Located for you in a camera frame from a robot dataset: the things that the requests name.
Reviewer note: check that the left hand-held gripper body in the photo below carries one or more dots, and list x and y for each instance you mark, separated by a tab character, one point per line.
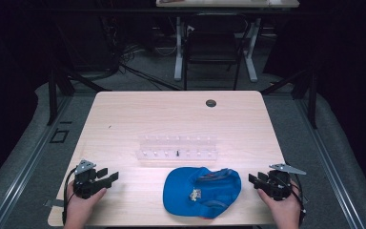
85	186

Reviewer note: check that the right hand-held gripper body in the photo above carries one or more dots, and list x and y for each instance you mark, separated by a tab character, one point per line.
278	187

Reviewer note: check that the blue baseball cap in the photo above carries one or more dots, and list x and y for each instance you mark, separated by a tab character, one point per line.
181	191

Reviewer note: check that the person's left hand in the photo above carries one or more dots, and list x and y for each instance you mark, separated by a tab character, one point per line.
77	210

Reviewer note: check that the person's right hand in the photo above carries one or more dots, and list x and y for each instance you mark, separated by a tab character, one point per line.
286	213

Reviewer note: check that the clear acrylic peg rack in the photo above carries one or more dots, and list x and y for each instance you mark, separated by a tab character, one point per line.
165	146

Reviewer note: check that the round grey table grommet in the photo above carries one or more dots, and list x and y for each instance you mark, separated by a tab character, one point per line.
211	103

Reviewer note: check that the black metal stand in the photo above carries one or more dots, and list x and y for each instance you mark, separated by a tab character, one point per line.
52	95
312	98

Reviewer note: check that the black folding chair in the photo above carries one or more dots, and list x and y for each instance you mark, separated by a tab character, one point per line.
211	44

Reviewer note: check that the white-legged desk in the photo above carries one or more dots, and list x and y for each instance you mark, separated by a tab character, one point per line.
222	3

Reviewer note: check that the aluminium floor rail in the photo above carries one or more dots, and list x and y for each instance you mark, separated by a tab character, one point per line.
330	171
25	168

